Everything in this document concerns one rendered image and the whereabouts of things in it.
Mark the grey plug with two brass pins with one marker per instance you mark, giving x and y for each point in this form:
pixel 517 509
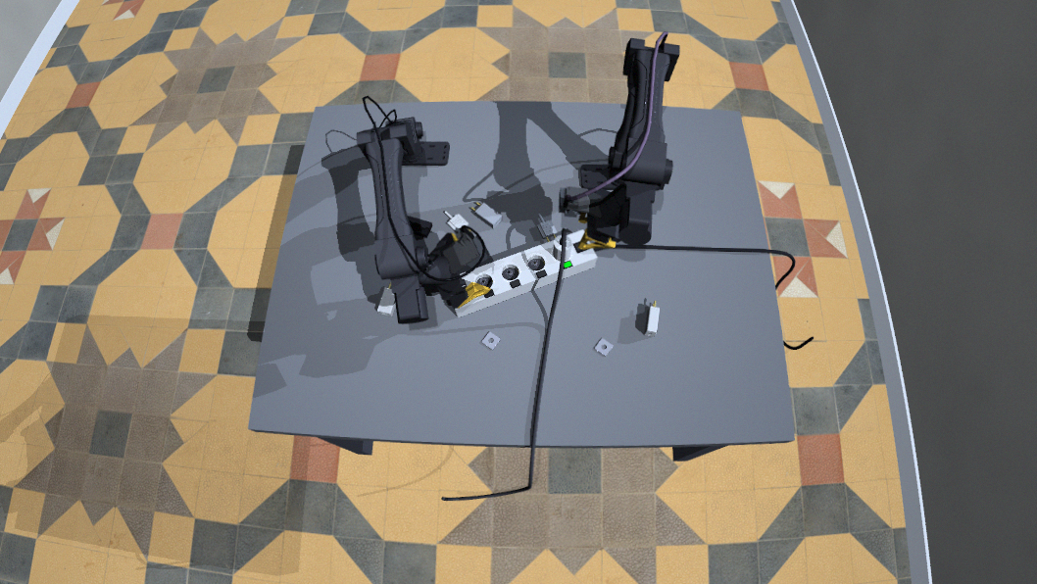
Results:
pixel 488 215

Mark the white plug with two brass pins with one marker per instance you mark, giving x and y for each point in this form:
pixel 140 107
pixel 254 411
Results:
pixel 546 228
pixel 387 302
pixel 652 321

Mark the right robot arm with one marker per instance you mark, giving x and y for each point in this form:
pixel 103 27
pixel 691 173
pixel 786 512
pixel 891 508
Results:
pixel 393 262

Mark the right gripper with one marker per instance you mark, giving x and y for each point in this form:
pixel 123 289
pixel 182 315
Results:
pixel 455 256

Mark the white plug with two brass prongs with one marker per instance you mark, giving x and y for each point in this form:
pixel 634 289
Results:
pixel 456 221

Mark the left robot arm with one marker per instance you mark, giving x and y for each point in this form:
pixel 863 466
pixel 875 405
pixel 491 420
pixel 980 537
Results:
pixel 646 81

